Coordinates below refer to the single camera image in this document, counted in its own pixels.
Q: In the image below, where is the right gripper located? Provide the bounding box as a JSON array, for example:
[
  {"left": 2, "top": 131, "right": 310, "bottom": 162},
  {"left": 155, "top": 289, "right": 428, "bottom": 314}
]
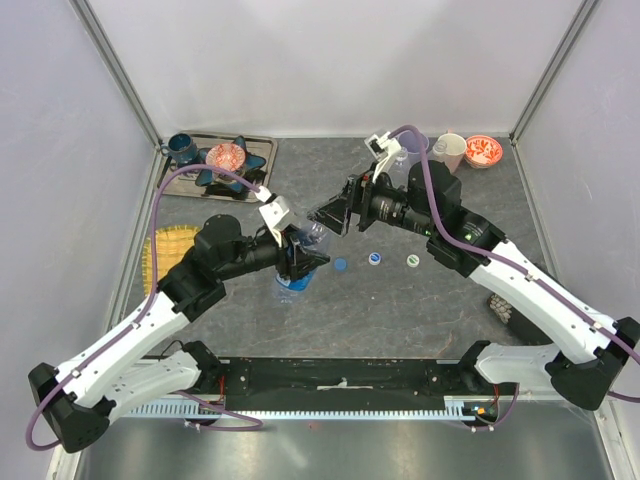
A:
[{"left": 308, "top": 160, "right": 437, "bottom": 237}]

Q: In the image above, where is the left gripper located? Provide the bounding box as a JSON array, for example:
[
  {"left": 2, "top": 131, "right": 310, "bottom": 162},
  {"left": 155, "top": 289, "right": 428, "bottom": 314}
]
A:
[{"left": 218, "top": 223, "right": 330, "bottom": 282}]

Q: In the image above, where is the blue water bottle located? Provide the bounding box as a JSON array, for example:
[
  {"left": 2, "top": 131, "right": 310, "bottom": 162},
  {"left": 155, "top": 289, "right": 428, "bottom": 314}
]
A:
[{"left": 273, "top": 222, "right": 330, "bottom": 305}]

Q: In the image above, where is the blue bottle cap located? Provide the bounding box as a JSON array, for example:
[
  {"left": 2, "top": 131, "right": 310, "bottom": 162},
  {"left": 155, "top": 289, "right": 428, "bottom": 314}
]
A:
[{"left": 333, "top": 257, "right": 348, "bottom": 272}]

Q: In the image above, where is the Pocari Sweat bottle cap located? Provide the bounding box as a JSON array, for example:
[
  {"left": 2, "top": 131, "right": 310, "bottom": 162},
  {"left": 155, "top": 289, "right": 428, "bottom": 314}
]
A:
[{"left": 368, "top": 252, "right": 381, "bottom": 266}]

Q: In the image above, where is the green white bottle cap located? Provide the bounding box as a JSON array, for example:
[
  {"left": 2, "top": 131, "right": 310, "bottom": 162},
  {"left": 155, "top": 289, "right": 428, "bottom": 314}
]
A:
[{"left": 406, "top": 254, "right": 421, "bottom": 268}]

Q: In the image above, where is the clear bottle green label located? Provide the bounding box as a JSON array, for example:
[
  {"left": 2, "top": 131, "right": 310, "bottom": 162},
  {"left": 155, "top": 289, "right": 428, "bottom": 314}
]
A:
[{"left": 387, "top": 147, "right": 411, "bottom": 189}]

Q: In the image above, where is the clear Pocari Sweat bottle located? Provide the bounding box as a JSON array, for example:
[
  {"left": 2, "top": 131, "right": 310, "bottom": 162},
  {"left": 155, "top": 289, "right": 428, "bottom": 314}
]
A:
[{"left": 431, "top": 139, "right": 448, "bottom": 162}]

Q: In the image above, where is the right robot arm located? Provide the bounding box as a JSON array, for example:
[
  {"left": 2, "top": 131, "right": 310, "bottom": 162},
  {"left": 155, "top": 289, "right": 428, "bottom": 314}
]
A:
[{"left": 308, "top": 160, "right": 639, "bottom": 411}]

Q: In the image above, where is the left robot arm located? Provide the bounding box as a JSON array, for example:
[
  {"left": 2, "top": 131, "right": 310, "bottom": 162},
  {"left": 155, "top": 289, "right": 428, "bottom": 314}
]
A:
[{"left": 28, "top": 214, "right": 329, "bottom": 453}]

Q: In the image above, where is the purple plastic cup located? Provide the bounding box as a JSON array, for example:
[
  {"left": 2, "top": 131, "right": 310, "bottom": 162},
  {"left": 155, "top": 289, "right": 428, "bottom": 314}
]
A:
[{"left": 396, "top": 130, "right": 430, "bottom": 165}]

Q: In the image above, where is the red patterned bowl on tray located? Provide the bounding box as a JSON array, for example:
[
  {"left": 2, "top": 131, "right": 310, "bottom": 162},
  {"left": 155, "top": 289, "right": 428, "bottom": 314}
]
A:
[{"left": 205, "top": 143, "right": 247, "bottom": 176}]

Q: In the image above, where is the blue star-shaped dish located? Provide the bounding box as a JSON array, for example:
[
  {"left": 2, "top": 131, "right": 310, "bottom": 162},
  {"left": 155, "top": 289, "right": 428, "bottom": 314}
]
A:
[{"left": 195, "top": 136, "right": 266, "bottom": 197}]

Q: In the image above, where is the yellow woven plate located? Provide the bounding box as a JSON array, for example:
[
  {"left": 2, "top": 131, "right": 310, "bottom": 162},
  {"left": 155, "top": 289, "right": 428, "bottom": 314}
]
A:
[{"left": 141, "top": 225, "right": 200, "bottom": 295}]

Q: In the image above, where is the pink plastic cup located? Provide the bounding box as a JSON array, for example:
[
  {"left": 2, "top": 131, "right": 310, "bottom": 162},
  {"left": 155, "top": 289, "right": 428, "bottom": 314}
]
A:
[{"left": 437, "top": 133, "right": 467, "bottom": 173}]

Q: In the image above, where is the metal tray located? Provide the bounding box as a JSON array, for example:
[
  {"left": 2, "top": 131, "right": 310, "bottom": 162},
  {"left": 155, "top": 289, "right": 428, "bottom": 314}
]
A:
[{"left": 157, "top": 131, "right": 278, "bottom": 203}]

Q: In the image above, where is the red white floral bowl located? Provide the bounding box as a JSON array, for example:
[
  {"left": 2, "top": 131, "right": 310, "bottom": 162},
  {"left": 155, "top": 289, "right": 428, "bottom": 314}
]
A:
[{"left": 465, "top": 135, "right": 503, "bottom": 169}]

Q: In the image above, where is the blue ceramic cup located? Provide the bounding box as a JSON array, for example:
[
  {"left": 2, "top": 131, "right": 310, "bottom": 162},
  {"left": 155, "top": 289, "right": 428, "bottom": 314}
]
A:
[{"left": 160, "top": 133, "right": 200, "bottom": 168}]

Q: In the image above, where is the black floral rectangular dish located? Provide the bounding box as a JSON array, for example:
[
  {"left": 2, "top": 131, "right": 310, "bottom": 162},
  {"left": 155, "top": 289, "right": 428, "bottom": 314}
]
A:
[{"left": 487, "top": 293, "right": 551, "bottom": 346}]

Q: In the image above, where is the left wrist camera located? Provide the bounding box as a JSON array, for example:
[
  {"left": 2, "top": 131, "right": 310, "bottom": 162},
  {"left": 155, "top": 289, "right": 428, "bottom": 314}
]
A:
[{"left": 255, "top": 187, "right": 294, "bottom": 247}]

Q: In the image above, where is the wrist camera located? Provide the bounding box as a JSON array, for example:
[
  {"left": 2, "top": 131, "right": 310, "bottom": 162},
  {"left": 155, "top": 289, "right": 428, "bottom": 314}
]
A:
[
  {"left": 364, "top": 131, "right": 401, "bottom": 183},
  {"left": 255, "top": 187, "right": 294, "bottom": 247}
]

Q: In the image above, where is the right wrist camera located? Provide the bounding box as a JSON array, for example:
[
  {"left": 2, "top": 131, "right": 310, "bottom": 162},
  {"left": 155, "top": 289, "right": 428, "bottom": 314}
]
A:
[{"left": 364, "top": 131, "right": 401, "bottom": 183}]

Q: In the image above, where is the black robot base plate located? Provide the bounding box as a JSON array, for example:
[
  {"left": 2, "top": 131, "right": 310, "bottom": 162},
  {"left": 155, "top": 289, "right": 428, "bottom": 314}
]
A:
[{"left": 164, "top": 339, "right": 521, "bottom": 413}]

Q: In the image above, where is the blue cable duct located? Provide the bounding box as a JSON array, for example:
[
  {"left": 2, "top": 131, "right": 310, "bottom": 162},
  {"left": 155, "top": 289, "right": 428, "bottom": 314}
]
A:
[{"left": 126, "top": 396, "right": 474, "bottom": 421}]

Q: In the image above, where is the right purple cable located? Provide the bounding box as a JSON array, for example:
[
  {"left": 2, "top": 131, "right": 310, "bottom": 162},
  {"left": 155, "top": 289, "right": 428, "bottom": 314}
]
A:
[{"left": 389, "top": 124, "right": 640, "bottom": 433}]

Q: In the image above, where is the purple cable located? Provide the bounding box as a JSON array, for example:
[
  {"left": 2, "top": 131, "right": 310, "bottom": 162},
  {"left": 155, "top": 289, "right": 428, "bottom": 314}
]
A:
[
  {"left": 22, "top": 167, "right": 274, "bottom": 451},
  {"left": 389, "top": 124, "right": 640, "bottom": 433}
]

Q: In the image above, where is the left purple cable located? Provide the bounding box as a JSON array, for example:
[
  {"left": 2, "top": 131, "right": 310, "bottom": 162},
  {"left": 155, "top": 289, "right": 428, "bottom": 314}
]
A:
[{"left": 22, "top": 167, "right": 274, "bottom": 451}]

